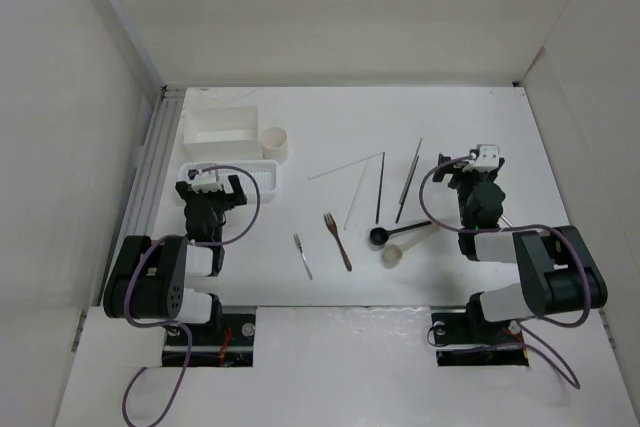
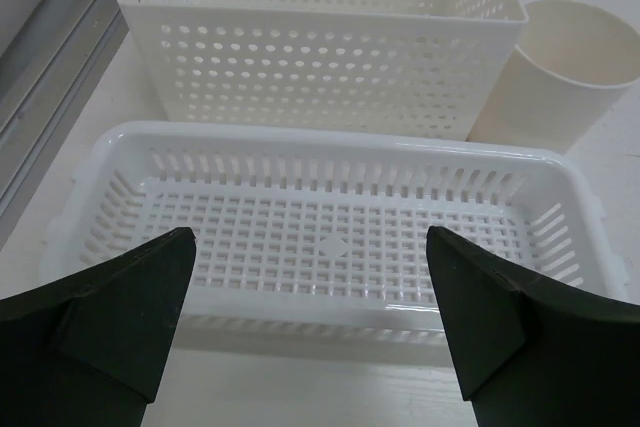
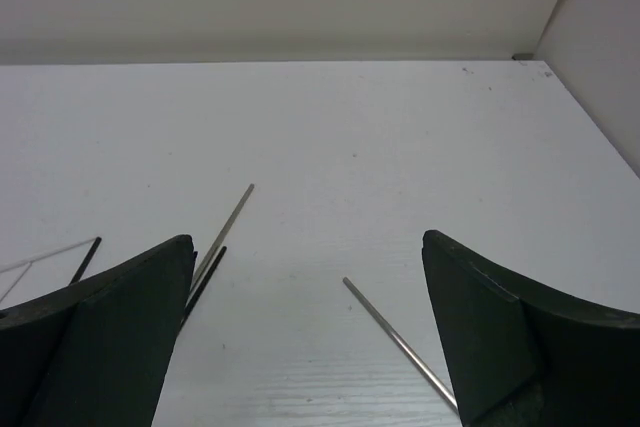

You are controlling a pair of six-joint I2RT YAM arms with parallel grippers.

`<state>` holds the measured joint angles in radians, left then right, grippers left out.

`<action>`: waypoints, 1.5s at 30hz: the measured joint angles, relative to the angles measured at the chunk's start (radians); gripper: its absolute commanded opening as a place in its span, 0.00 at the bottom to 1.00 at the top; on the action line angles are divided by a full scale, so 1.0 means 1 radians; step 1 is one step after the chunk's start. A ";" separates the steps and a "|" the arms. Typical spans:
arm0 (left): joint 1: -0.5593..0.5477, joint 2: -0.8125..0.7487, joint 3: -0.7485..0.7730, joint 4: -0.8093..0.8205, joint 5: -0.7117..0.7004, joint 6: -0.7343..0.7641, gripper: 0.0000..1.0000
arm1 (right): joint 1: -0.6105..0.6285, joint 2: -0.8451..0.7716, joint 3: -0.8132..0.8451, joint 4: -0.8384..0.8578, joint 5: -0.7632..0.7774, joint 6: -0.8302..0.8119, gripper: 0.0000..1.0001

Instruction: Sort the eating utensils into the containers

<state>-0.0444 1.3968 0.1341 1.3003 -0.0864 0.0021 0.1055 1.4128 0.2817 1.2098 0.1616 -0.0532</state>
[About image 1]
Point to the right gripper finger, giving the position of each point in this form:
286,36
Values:
443,168
500,164

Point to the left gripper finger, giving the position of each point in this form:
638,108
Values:
237,196
183,189

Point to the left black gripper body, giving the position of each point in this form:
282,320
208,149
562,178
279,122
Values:
219,201

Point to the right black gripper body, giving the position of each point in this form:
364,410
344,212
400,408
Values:
461,180

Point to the silver metal chopstick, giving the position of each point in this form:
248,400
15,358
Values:
411,172

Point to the black thin chopstick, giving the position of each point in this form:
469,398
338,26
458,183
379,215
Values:
400,210

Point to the white chopstick long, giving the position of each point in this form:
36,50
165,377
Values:
344,166

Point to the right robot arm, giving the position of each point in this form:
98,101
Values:
559,281

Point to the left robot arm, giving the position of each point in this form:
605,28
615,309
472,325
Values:
147,282

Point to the white perforated flat tray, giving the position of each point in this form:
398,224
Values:
265,173

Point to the white perforated square box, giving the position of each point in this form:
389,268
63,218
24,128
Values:
222,134

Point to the cream cylindrical cup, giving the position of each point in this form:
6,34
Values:
274,144

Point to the black spoon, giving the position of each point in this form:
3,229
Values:
379,236

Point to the brown wooden fork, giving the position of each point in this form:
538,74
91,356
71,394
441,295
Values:
332,227

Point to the cream spoon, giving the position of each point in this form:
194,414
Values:
393,254

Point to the small silver fork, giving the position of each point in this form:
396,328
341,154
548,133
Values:
298,244

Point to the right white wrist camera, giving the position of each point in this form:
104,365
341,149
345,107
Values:
484,158

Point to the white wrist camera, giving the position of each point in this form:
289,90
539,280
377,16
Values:
484,158
203,182

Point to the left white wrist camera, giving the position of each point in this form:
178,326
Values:
203,182

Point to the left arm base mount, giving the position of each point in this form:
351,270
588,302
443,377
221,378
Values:
228,344

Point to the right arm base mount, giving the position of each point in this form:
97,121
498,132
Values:
463,342

